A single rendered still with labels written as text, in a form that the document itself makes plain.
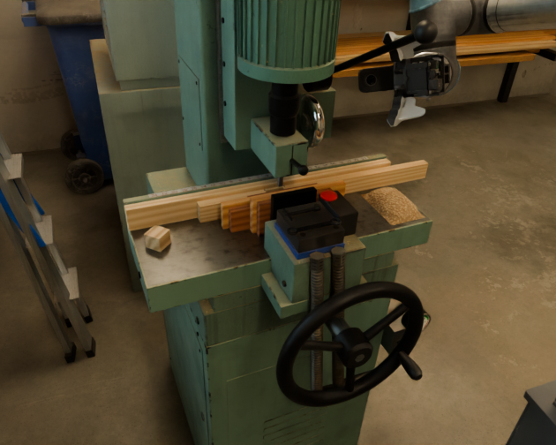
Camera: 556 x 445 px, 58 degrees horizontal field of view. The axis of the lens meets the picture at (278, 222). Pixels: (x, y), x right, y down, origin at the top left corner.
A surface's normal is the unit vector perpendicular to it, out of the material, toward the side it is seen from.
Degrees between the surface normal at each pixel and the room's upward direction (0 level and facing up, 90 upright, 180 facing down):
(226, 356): 90
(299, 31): 90
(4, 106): 90
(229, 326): 90
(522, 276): 0
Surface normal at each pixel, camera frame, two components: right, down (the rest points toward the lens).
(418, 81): -0.47, 0.28
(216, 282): 0.39, 0.55
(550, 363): 0.04, -0.82
